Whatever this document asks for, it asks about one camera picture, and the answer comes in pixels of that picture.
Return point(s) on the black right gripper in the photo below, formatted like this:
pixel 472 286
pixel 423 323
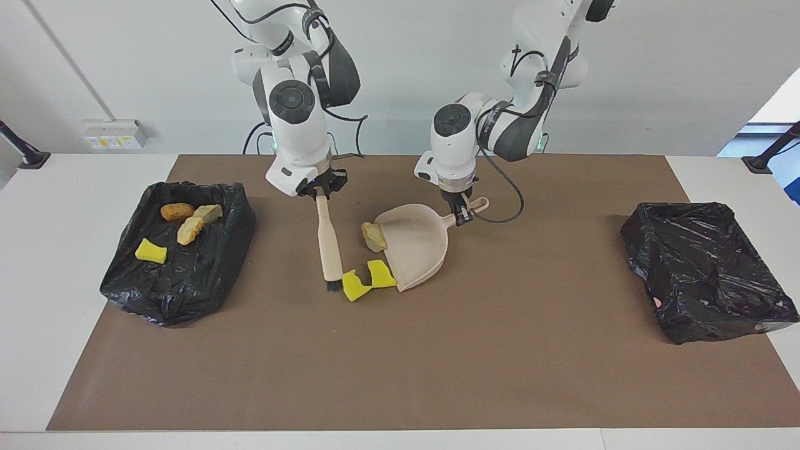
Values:
pixel 325 182

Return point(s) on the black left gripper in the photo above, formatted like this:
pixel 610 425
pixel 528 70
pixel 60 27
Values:
pixel 457 197

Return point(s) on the beige plastic dustpan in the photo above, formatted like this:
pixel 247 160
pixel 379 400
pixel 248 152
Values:
pixel 419 244

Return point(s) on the beige brush with black bristles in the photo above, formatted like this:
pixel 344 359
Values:
pixel 328 244

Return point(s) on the beige stone-like foam chunk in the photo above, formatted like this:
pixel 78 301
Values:
pixel 373 237

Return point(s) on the yellow green sponge piece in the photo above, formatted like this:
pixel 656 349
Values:
pixel 356 289
pixel 381 275

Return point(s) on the beige orange striped foam chunk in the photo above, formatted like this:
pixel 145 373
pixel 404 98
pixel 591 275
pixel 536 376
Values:
pixel 189 230

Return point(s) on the brown cork-like chunk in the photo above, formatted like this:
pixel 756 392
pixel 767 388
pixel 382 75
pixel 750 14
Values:
pixel 177 212

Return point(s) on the plain yellow sponge piece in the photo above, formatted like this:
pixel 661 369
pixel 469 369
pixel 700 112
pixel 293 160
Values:
pixel 151 252

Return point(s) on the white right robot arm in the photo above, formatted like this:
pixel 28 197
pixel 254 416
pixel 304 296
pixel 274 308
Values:
pixel 300 137

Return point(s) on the black bag lined bin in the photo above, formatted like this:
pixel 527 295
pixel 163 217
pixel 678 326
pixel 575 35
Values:
pixel 187 287

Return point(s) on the black bag bin with pink scrap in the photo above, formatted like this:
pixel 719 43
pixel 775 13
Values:
pixel 706 275

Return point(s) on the pale beige foam chunk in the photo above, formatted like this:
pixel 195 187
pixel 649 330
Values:
pixel 209 213

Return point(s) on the brown table mat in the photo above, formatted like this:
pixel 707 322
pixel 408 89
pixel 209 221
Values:
pixel 400 387

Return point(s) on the black clamp stand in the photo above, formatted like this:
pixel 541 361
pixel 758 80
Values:
pixel 31 159
pixel 759 164

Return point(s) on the blue furniture edge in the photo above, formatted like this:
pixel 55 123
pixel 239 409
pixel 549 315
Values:
pixel 792 184

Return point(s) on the white wall socket box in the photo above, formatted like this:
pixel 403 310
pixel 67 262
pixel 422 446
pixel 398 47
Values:
pixel 112 134

